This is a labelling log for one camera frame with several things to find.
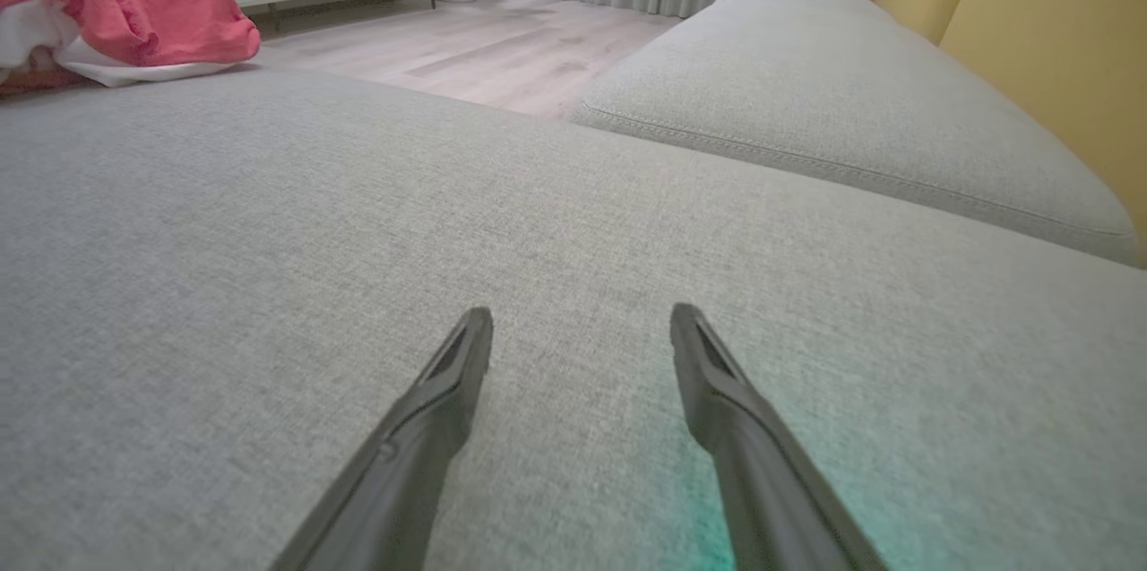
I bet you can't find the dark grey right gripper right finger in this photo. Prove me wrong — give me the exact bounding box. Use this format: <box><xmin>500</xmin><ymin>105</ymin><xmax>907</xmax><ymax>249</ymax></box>
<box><xmin>669</xmin><ymin>302</ymin><xmax>890</xmax><ymax>571</ymax></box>

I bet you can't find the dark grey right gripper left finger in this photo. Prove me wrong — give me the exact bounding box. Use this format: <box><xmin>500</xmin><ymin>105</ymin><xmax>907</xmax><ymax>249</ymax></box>
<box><xmin>269</xmin><ymin>307</ymin><xmax>495</xmax><ymax>571</ymax></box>

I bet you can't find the red white numbered jersey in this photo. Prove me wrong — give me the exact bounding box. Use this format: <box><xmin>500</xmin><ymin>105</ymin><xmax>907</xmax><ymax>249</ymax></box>
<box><xmin>0</xmin><ymin>0</ymin><xmax>263</xmax><ymax>89</ymax></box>

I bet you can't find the grey sofa seat cushion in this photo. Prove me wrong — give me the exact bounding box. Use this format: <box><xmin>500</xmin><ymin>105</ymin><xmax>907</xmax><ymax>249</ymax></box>
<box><xmin>572</xmin><ymin>0</ymin><xmax>1141</xmax><ymax>267</ymax></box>

